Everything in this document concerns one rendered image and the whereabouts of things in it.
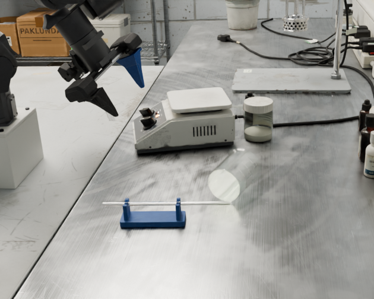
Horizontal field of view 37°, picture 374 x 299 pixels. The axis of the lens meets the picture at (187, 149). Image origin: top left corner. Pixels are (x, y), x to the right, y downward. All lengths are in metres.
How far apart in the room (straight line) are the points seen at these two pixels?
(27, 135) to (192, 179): 0.32
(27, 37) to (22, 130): 2.41
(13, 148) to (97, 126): 0.30
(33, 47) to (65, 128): 2.19
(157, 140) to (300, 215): 0.35
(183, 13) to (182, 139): 2.52
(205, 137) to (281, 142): 0.16
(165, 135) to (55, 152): 0.23
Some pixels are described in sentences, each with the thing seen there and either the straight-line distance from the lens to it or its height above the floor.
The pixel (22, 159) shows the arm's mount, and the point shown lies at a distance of 1.05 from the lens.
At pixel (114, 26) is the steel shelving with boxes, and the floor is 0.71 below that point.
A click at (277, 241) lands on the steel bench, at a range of 0.82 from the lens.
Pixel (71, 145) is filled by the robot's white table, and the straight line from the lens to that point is 1.18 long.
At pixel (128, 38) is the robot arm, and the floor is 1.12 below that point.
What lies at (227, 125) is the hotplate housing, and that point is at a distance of 1.09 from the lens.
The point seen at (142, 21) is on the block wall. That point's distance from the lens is 3.64.
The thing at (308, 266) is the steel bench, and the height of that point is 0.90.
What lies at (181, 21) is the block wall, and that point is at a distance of 3.59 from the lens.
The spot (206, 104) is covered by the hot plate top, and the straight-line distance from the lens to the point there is 1.09.
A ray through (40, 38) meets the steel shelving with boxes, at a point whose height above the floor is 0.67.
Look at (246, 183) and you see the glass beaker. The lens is 0.90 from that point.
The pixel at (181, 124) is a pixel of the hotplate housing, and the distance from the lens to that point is 1.08.
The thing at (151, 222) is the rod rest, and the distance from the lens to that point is 0.85.
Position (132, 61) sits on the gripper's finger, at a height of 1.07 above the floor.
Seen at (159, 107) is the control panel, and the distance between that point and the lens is 1.16.
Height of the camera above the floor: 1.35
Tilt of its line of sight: 24 degrees down
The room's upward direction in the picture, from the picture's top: 3 degrees counter-clockwise
